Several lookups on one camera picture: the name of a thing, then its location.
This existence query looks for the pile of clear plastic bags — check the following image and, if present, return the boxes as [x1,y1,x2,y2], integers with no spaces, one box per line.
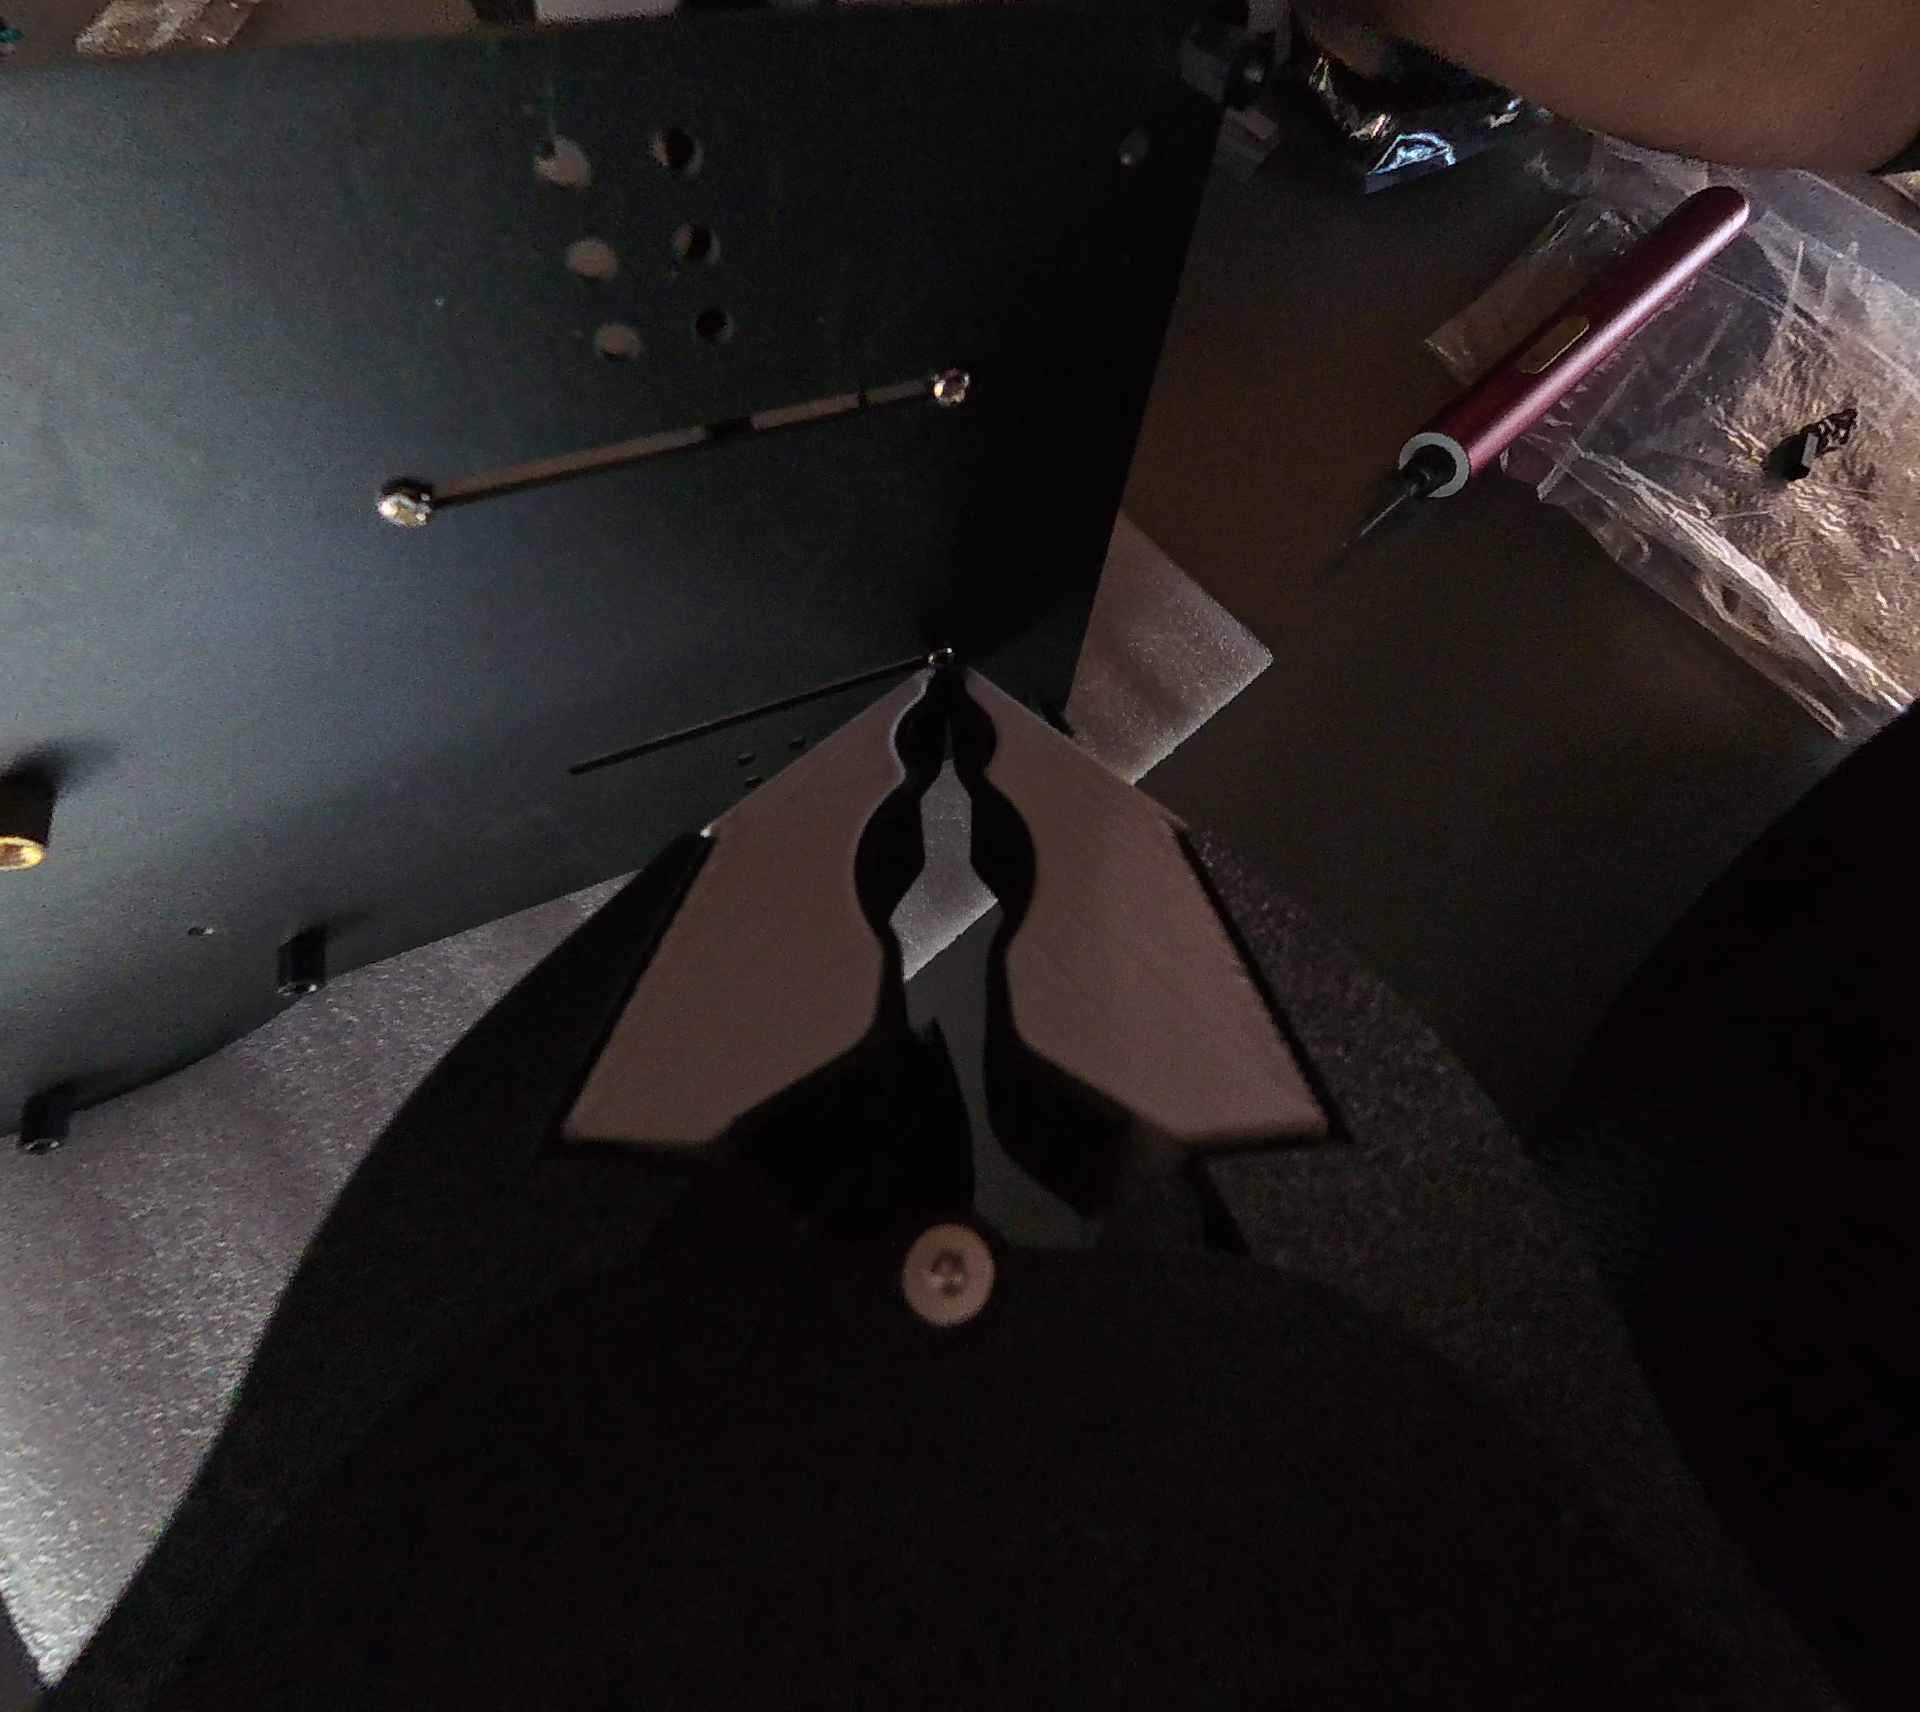
[1425,166,1920,743]

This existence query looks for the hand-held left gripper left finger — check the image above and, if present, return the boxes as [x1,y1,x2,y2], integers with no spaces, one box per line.
[562,669,951,1153]

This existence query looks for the blue toy robot arm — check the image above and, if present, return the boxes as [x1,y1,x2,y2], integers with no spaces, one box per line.
[0,0,1280,1142]

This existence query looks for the dark grey desk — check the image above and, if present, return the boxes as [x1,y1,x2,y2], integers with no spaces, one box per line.
[0,0,1920,1235]

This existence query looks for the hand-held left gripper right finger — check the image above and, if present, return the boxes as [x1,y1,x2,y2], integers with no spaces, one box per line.
[961,669,1332,1149]

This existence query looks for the white foam sheet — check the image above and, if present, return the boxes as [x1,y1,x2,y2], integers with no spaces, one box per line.
[0,527,1278,1684]

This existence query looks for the dark foil bag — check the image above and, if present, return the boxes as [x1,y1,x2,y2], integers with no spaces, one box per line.
[1303,47,1536,203]

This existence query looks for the dark red screwdriver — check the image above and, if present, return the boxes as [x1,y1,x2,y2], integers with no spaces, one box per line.
[1320,187,1755,583]

